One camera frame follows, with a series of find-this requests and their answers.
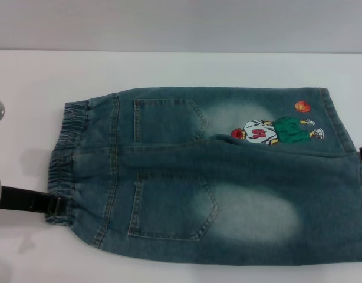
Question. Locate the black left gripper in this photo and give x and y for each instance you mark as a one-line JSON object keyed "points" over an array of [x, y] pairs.
{"points": [[24, 199]]}

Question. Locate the blue denim shorts with print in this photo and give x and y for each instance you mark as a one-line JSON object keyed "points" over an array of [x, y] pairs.
{"points": [[181, 177]]}

